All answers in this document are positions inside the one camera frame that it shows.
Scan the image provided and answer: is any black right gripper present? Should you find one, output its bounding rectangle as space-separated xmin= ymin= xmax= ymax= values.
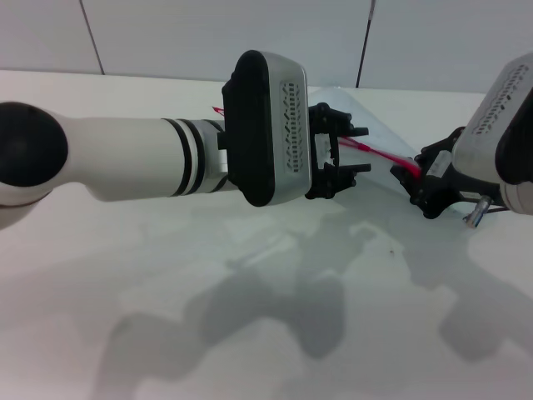
xmin=389 ymin=126 xmax=503 ymax=221

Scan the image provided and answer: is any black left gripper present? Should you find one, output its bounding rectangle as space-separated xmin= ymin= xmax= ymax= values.
xmin=305 ymin=102 xmax=372 ymax=201

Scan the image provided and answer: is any clear document bag red zipper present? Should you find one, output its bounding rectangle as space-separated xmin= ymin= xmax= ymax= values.
xmin=212 ymin=85 xmax=476 ymax=222

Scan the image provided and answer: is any thin black vertical rod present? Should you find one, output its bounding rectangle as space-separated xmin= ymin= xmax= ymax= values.
xmin=355 ymin=0 xmax=377 ymax=88

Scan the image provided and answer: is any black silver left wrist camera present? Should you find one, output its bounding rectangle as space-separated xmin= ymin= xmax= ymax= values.
xmin=219 ymin=49 xmax=315 ymax=208

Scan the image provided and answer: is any thin dark slanted cord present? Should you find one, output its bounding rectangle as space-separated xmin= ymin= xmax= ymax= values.
xmin=77 ymin=0 xmax=105 ymax=77

